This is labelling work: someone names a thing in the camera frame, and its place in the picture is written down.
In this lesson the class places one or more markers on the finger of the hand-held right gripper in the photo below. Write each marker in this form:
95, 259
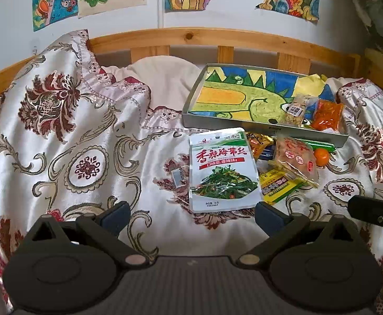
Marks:
372, 210

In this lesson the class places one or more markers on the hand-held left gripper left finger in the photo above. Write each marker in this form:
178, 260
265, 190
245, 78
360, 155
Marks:
116, 216

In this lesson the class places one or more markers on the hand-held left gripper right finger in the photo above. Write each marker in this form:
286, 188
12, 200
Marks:
270, 218

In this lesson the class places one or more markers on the yellow snack packet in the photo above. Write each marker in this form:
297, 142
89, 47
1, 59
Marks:
278, 187

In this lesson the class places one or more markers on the clear pink pastry packet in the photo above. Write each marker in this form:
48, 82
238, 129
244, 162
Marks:
294, 159

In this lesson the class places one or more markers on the dark blue snack packet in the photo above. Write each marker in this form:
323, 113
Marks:
270, 154

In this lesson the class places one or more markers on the white green seaweed snack packet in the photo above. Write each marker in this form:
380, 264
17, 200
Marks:
224, 170

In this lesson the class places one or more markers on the orange tangerine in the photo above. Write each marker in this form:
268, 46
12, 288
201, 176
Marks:
321, 157

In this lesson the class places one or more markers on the golden snack packet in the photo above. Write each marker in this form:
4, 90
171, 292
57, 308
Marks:
258, 142

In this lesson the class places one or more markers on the green sausage stick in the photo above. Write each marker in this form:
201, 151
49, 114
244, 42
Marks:
322, 145

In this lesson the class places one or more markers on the grey metal tray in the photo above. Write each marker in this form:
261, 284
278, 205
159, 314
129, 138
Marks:
244, 128

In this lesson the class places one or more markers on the small clear labelled packet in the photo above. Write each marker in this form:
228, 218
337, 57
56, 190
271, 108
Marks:
180, 177

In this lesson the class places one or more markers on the orange red snack packet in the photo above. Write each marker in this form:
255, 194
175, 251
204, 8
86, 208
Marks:
327, 115

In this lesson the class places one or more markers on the floral satin blanket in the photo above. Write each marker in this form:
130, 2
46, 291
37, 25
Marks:
80, 121

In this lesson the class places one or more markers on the clear mixed nuts packet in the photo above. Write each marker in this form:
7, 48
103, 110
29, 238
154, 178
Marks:
298, 110

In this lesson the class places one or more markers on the crayon dinosaur drawing paper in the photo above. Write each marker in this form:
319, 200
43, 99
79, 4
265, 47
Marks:
224, 95

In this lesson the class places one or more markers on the cream pillow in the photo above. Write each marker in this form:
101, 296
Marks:
165, 82

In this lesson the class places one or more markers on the wooden bed frame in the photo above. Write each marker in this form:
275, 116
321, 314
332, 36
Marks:
178, 36

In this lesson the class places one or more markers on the white wall pipe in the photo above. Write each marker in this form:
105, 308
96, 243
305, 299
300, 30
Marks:
160, 0

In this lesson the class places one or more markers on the blue crayon wall drawing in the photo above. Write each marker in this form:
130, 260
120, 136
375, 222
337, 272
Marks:
52, 0

